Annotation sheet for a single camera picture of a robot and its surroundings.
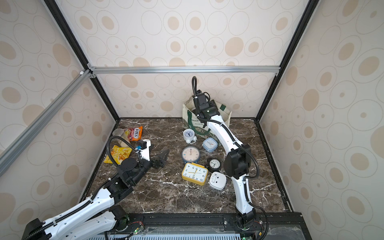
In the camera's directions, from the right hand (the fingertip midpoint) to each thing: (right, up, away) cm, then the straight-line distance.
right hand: (217, 105), depth 89 cm
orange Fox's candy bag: (-56, -18, +17) cm, 61 cm away
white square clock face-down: (0, -44, -5) cm, 44 cm away
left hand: (-27, -24, -18) cm, 40 cm away
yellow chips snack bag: (-62, -30, +6) cm, 69 cm away
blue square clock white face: (-3, -25, +12) cm, 28 cm away
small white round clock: (-17, -19, +17) cm, 31 cm away
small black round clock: (-2, -36, +2) cm, 36 cm away
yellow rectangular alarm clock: (-13, -41, -1) cm, 43 cm away
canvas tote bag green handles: (-16, -6, +7) cm, 19 cm away
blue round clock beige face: (-16, -31, +8) cm, 36 cm away
